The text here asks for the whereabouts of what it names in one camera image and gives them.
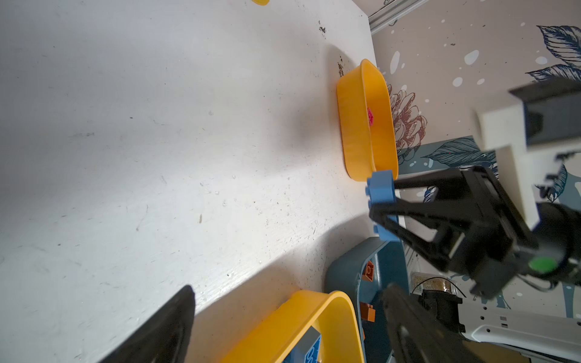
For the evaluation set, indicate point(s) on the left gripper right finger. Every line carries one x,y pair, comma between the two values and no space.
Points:
417,336

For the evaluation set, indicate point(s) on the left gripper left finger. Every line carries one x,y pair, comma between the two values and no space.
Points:
165,336

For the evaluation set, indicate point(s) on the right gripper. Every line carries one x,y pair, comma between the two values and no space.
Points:
478,231

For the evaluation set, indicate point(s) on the blue lego brick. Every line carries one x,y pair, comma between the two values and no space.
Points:
380,190

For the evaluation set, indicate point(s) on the brown lego brick top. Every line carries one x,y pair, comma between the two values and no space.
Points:
367,312

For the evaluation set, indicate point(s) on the brown lego brick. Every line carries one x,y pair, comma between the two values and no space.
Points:
367,312
369,272

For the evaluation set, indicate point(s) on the pink lego brick top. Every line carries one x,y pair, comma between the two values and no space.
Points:
370,117

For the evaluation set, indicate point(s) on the blue lego brick underside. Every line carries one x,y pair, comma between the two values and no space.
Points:
307,349

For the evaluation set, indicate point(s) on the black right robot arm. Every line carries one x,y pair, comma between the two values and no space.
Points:
518,285

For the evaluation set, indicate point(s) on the yellow tray right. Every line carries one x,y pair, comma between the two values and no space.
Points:
366,149

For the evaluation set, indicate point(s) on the yellow tray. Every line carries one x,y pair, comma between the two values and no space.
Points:
366,149
330,314

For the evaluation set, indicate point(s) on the dark teal tray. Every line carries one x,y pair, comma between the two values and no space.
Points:
345,274

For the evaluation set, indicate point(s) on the yellow tray front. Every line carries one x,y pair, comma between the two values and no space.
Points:
330,314

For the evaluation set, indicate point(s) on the yellow plastic goblet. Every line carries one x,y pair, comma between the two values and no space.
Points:
261,2

